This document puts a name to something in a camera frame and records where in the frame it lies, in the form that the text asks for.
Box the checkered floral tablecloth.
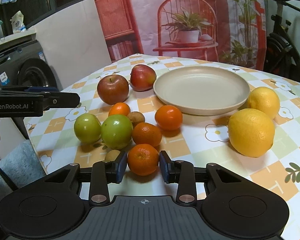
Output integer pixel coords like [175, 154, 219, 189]
[24, 54, 300, 239]

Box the black exercise bike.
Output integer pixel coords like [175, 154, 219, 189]
[263, 0, 300, 83]

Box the mandarin orange gripper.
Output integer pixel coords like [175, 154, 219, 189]
[127, 144, 159, 176]

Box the large yellow lemon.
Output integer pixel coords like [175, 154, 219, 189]
[228, 108, 275, 158]

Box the white panel board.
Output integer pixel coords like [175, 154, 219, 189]
[33, 0, 111, 89]

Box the grey washing machine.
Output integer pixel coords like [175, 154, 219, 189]
[0, 31, 58, 140]

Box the brown longan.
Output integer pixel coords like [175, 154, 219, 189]
[127, 111, 145, 127]
[104, 150, 120, 162]

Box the beige round plate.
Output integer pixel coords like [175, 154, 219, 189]
[153, 66, 250, 116]

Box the dark red apple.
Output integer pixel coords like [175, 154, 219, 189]
[97, 74, 129, 105]

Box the white detergent bag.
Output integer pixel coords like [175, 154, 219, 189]
[10, 11, 26, 34]

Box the brown longan upper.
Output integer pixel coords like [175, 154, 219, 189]
[127, 111, 145, 127]

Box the pink printed backdrop cloth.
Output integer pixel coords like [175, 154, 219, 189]
[95, 0, 266, 70]

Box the brown longan lower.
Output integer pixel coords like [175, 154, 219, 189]
[104, 150, 120, 162]

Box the green tomato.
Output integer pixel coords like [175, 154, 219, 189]
[74, 113, 101, 144]
[101, 114, 133, 150]

